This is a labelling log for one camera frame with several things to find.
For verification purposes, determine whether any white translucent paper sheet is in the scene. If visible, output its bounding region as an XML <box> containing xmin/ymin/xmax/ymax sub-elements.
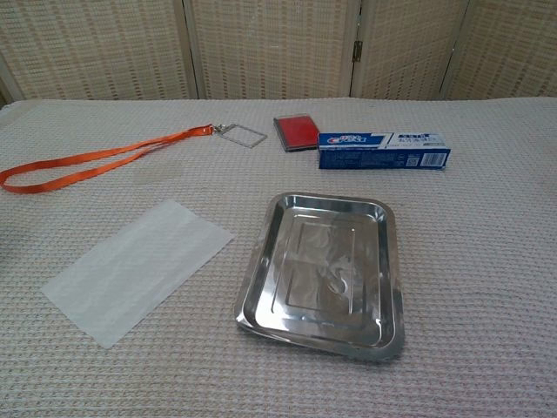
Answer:
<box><xmin>40</xmin><ymin>199</ymin><xmax>237</xmax><ymax>349</ymax></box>

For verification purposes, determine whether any stainless steel tray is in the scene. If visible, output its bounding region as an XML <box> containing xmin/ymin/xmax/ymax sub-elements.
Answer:
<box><xmin>234</xmin><ymin>190</ymin><xmax>406</xmax><ymax>362</ymax></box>

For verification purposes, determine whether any red ink pad case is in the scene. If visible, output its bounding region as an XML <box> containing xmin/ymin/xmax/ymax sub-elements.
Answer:
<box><xmin>272</xmin><ymin>115</ymin><xmax>322</xmax><ymax>153</ymax></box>

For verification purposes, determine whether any clear plastic badge holder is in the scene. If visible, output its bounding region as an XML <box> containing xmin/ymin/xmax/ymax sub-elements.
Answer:
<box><xmin>212</xmin><ymin>123</ymin><xmax>268</xmax><ymax>152</ymax></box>

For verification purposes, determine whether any blue toothpaste box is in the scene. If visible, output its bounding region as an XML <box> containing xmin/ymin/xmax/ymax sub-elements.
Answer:
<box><xmin>317</xmin><ymin>131</ymin><xmax>452</xmax><ymax>171</ymax></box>

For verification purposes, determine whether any woven folding screen panel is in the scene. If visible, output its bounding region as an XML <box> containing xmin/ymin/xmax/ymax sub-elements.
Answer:
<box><xmin>182</xmin><ymin>0</ymin><xmax>363</xmax><ymax>100</ymax></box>
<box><xmin>0</xmin><ymin>0</ymin><xmax>200</xmax><ymax>102</ymax></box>
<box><xmin>350</xmin><ymin>0</ymin><xmax>472</xmax><ymax>100</ymax></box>
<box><xmin>439</xmin><ymin>0</ymin><xmax>557</xmax><ymax>100</ymax></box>

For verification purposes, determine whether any beige waffle-weave tablecloth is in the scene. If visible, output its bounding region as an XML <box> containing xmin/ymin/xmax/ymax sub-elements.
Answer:
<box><xmin>0</xmin><ymin>98</ymin><xmax>557</xmax><ymax>418</ymax></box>

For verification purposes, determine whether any orange lanyard strap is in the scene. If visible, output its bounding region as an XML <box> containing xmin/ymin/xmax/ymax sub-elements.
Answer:
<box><xmin>0</xmin><ymin>123</ymin><xmax>231</xmax><ymax>194</ymax></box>

